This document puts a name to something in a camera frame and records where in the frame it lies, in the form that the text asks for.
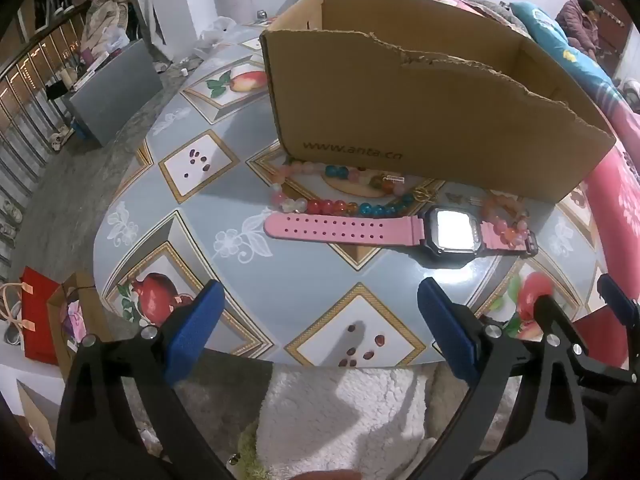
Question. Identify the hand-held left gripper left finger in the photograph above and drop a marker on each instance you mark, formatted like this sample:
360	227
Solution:
192	332

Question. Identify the metal stair railing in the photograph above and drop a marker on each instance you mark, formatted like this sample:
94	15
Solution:
30	110

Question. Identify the brown cardboard box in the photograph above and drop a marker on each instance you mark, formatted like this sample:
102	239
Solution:
425	110

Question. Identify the pile of light clothes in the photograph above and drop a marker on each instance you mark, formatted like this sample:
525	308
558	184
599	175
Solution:
102	22

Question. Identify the blue printed pillow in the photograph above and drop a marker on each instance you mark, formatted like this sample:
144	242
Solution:
565	47

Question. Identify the white plastic bag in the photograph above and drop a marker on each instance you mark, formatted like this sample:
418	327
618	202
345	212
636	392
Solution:
217	32

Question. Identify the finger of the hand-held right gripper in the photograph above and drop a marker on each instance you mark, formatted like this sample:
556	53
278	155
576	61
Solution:
617	295
550	317

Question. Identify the brown paper bag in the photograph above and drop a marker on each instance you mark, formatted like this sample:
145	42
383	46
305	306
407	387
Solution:
70	320

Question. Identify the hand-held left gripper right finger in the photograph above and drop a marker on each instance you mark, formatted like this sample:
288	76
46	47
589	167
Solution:
447	332

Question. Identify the brown wooden door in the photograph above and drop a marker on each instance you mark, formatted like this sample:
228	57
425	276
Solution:
607	15

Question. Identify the pink floral blanket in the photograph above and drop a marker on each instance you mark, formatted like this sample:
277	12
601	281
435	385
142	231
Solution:
617	185

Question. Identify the grey floral pillow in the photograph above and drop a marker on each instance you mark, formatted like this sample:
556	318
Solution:
495	15

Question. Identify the red gift bag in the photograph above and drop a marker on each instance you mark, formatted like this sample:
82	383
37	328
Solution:
37	320

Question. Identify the white green fluffy coat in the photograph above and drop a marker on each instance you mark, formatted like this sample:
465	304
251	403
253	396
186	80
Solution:
345	410

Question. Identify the grey metal cabinet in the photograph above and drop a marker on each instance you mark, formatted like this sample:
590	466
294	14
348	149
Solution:
115	95

